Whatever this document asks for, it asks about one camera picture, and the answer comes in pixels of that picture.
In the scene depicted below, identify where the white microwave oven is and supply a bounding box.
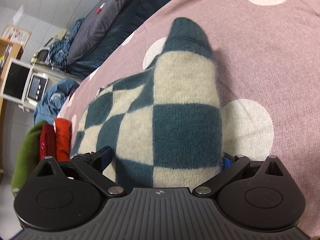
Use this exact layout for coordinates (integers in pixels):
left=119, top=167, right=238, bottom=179
left=0, top=58, right=49, bottom=106

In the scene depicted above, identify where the dark teal knit blanket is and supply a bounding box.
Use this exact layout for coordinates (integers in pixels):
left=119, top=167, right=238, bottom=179
left=67, top=0, right=202, bottom=81

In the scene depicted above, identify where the small white appliance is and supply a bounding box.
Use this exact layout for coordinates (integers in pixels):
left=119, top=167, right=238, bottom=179
left=37, top=49, right=51, bottom=63

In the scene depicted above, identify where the pink polka dot bedsheet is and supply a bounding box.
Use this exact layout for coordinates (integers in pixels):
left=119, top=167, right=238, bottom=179
left=55, top=0, right=320, bottom=200

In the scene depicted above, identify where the teal cream checkered sweater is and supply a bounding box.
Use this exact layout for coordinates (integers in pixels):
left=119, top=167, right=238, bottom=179
left=70, top=17, right=223, bottom=188

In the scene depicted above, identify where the dark navy pillow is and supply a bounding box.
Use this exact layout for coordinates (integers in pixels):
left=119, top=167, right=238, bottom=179
left=66, top=0, right=148, bottom=65

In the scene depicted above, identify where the wooden shelf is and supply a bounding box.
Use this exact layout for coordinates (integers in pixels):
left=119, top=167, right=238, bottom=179
left=0, top=37, right=24, bottom=160

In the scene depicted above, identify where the orange folded garment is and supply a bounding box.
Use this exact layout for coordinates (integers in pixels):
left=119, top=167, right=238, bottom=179
left=54, top=118, right=73, bottom=162

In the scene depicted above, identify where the dark red folded garment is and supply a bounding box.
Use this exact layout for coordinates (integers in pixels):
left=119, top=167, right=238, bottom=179
left=38, top=124, right=57, bottom=161

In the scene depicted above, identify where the green folded garment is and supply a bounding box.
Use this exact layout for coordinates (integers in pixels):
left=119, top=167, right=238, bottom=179
left=11, top=120, right=48, bottom=191

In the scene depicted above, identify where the wall poster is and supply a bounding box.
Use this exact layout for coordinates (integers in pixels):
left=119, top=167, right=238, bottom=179
left=1, top=24, right=32, bottom=46

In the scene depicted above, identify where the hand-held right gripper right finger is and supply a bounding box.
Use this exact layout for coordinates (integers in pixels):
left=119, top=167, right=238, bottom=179
left=192, top=154, right=286, bottom=197

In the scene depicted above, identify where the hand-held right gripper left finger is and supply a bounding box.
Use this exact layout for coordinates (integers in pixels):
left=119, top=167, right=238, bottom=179
left=36, top=146, right=127, bottom=197

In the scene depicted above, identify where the blue crumpled garment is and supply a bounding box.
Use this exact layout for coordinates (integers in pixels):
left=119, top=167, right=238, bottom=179
left=33, top=18, right=86, bottom=126

